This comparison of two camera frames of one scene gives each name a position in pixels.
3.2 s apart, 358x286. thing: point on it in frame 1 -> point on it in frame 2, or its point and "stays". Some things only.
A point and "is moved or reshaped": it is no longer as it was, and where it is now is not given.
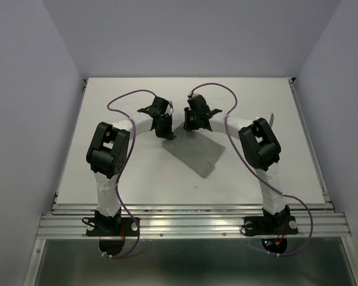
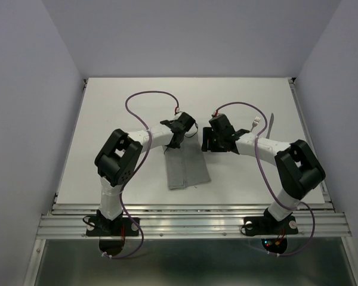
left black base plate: (111, 227) stays
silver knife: (271, 119) stays
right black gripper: (187, 126) -> (207, 133)
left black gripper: (167, 134) -> (173, 146)
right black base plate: (269, 225) stays
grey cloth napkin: (200, 149) is moved or reshaped
